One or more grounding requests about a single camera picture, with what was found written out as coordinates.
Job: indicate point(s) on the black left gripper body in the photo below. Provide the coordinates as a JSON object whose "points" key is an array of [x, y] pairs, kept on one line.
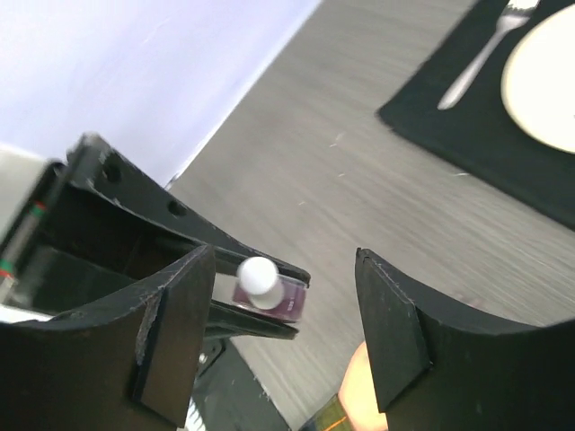
{"points": [[69, 246]]}

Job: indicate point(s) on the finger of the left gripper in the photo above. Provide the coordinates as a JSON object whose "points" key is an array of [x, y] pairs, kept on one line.
{"points": [[110, 176], [226, 321]]}

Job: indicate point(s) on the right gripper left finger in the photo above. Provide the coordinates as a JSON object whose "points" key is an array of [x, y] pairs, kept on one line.
{"points": [[124, 362]]}

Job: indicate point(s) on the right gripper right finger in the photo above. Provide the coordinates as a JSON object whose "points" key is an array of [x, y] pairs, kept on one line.
{"points": [[440, 364]]}

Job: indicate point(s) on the purple nail polish bottle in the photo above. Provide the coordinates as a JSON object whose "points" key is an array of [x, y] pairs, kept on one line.
{"points": [[261, 288]]}

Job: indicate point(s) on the yellow plaid sleeve forearm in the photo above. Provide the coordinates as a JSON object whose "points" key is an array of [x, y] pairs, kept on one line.
{"points": [[334, 415]]}

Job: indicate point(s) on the mannequin hand with painted nails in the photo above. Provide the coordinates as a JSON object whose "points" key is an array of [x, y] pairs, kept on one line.
{"points": [[357, 394]]}

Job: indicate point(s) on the black placemat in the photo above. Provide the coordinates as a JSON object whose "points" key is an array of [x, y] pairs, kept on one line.
{"points": [[477, 135]]}

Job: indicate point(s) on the pink cream plate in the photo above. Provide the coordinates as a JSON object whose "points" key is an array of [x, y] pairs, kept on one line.
{"points": [[537, 83]]}

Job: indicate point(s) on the silver fork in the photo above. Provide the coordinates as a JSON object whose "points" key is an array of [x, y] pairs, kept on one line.
{"points": [[514, 15]]}

